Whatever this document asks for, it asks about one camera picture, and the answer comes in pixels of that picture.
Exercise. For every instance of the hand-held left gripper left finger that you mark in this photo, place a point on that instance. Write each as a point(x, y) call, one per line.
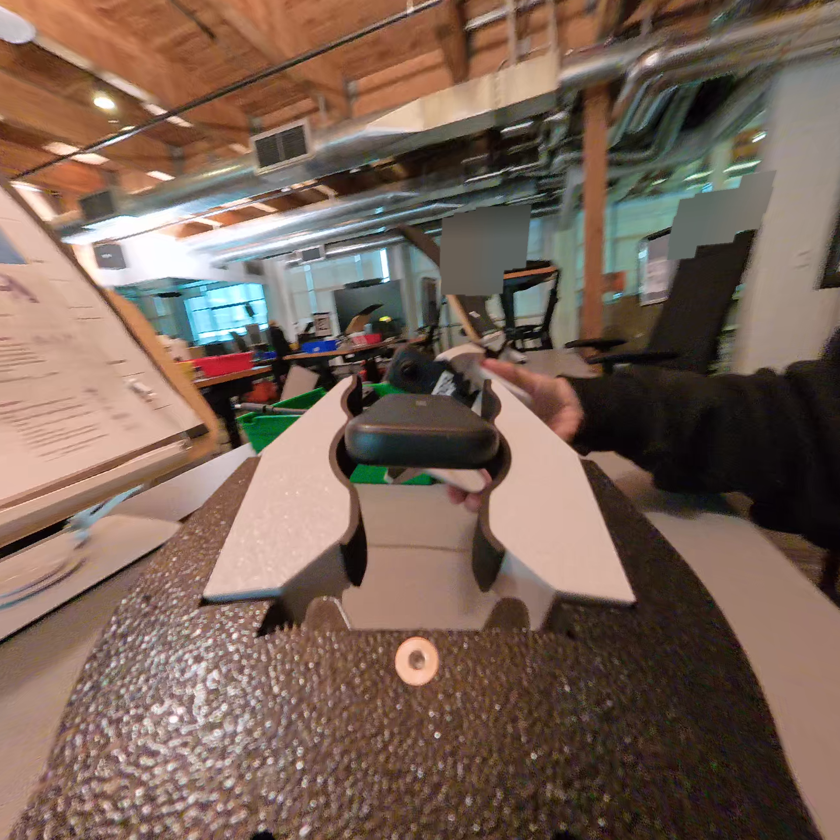
point(275, 525)

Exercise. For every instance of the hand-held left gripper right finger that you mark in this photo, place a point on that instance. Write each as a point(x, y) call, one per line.
point(564, 525)

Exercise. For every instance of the black usb hub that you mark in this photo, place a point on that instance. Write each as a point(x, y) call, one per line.
point(420, 433)

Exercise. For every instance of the green plastic bin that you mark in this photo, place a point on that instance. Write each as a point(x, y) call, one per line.
point(282, 420)

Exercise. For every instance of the person's right forearm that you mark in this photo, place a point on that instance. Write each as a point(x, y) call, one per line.
point(709, 433)

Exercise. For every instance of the person's right hand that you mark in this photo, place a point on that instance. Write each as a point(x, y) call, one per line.
point(551, 407)

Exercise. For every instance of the large black screen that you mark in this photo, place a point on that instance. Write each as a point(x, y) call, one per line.
point(367, 305)

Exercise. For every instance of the small blue bin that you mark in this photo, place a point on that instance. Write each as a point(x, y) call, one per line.
point(319, 346)

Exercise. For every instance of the grey board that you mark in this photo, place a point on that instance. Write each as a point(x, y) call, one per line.
point(300, 384)

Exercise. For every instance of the red plastic bin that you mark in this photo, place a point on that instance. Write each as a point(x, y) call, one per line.
point(223, 364)

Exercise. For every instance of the instruction sheet on wooden stand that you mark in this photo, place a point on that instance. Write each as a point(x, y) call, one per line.
point(177, 387)

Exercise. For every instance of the printed instruction sheet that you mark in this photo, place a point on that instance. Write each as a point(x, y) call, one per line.
point(65, 394)

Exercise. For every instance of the black office chair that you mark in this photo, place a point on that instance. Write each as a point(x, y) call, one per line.
point(695, 308)

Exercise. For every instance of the air vent grille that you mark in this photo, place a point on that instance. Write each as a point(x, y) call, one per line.
point(282, 145)

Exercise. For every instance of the wooden post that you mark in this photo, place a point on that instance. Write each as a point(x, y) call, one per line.
point(595, 229)

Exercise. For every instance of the silver ventilation duct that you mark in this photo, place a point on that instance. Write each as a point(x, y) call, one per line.
point(216, 174)

